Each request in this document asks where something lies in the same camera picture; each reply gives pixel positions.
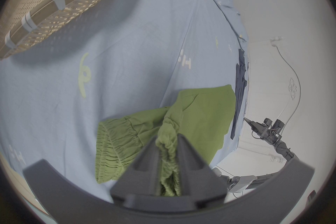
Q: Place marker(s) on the round woven basket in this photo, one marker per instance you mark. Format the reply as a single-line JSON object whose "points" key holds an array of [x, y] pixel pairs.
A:
{"points": [[39, 2]]}

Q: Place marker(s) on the bed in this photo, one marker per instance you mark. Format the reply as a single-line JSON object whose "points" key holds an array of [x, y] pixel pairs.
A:
{"points": [[131, 73]]}

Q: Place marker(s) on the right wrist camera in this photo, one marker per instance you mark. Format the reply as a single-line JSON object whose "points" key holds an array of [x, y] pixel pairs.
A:
{"points": [[267, 122]]}

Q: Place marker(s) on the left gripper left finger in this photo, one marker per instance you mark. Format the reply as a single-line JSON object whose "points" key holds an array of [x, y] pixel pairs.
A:
{"points": [[141, 178]]}

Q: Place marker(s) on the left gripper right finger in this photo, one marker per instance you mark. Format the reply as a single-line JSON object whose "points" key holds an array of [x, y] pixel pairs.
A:
{"points": [[196, 178]]}

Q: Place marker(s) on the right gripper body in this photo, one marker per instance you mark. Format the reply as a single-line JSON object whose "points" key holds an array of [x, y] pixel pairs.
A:
{"points": [[261, 129]]}

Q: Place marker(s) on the green shorts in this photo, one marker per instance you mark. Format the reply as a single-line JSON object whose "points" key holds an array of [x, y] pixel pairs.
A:
{"points": [[202, 118]]}

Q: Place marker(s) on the dark blue garment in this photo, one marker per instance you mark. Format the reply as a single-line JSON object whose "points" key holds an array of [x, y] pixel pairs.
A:
{"points": [[240, 81]]}

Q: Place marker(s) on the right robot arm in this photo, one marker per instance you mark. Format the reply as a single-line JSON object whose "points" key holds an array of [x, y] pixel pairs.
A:
{"points": [[279, 145]]}

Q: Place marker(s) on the pale blue quilt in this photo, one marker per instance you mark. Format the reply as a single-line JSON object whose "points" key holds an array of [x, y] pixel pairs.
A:
{"points": [[223, 7]]}

